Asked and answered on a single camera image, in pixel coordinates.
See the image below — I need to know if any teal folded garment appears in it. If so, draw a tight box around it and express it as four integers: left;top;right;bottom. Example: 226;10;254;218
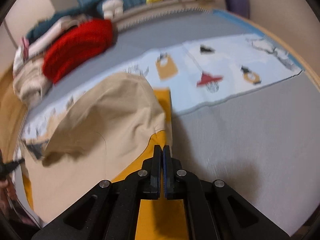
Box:
26;0;107;42

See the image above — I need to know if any red folded knit garment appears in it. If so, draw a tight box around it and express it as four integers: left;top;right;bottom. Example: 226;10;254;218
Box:
42;18;114;84

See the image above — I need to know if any cream folded blanket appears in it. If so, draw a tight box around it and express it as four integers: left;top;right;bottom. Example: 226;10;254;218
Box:
13;56;52;108

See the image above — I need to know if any white plush toy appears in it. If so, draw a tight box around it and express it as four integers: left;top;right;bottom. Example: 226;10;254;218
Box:
102;0;124;20

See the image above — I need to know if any light blue deer-print bedspread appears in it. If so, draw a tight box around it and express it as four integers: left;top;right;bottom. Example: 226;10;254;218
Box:
14;10;319;239

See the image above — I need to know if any beige and orange jacket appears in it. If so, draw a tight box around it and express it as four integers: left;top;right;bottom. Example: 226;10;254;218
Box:
20;72;188;239

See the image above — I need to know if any left hand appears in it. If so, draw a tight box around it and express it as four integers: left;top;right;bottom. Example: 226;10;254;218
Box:
1;177;39;228

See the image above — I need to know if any purple box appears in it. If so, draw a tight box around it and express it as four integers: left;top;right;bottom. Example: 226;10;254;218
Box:
225;0;250;19

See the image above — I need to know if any white pink folded garment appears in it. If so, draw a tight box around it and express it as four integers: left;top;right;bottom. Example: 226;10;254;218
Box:
13;14;87;77

